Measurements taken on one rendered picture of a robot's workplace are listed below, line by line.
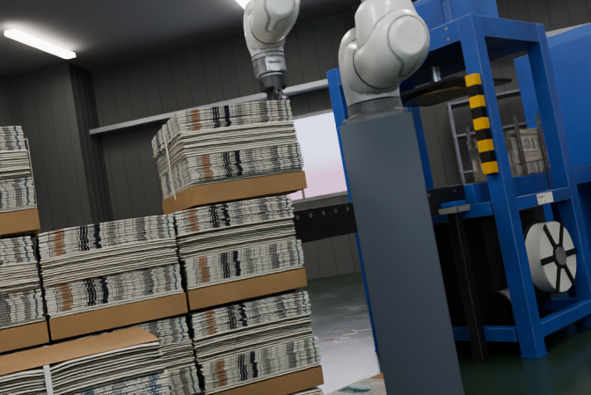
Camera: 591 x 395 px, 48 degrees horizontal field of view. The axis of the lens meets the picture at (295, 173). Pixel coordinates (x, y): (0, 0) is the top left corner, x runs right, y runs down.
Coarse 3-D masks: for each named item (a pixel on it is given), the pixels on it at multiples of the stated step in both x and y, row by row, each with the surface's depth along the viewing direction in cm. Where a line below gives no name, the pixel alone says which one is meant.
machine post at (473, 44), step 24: (480, 24) 303; (480, 48) 299; (480, 72) 297; (504, 144) 299; (504, 168) 295; (504, 192) 293; (504, 216) 294; (504, 240) 295; (504, 264) 296; (528, 264) 295; (528, 288) 292; (528, 312) 289; (528, 336) 290
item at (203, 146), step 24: (192, 120) 154; (216, 120) 156; (240, 120) 158; (264, 120) 160; (288, 120) 163; (168, 144) 166; (192, 144) 152; (216, 144) 155; (240, 144) 157; (264, 144) 159; (288, 144) 161; (192, 168) 151; (216, 168) 154; (240, 168) 156; (264, 168) 158; (288, 168) 160; (288, 192) 161
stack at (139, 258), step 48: (0, 240) 134; (48, 240) 138; (96, 240) 141; (144, 240) 145; (192, 240) 149; (240, 240) 153; (288, 240) 158; (0, 288) 133; (48, 288) 137; (96, 288) 140; (144, 288) 144; (192, 288) 147; (48, 336) 152; (192, 336) 150; (240, 336) 150; (288, 336) 154; (192, 384) 145; (240, 384) 148
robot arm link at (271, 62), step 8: (256, 56) 178; (264, 56) 177; (272, 56) 177; (280, 56) 178; (256, 64) 179; (264, 64) 177; (272, 64) 177; (280, 64) 178; (256, 72) 180; (264, 72) 177; (272, 72) 178; (280, 72) 179
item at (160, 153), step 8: (160, 136) 174; (152, 144) 186; (160, 144) 176; (160, 152) 180; (160, 160) 181; (160, 168) 183; (168, 168) 172; (160, 176) 184; (168, 176) 176; (168, 184) 176; (168, 192) 178
